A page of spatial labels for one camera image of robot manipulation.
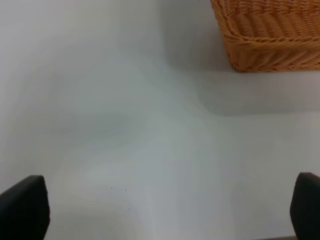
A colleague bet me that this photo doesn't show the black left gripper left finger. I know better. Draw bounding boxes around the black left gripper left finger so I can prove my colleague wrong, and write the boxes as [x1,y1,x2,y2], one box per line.
[0,175,50,240]

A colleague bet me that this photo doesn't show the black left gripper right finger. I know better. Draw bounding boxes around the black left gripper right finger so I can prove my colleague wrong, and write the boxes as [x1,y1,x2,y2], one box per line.
[290,172,320,240]

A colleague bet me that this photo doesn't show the orange wicker basket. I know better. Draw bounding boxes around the orange wicker basket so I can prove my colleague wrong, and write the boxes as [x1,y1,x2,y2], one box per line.
[210,0,320,73]

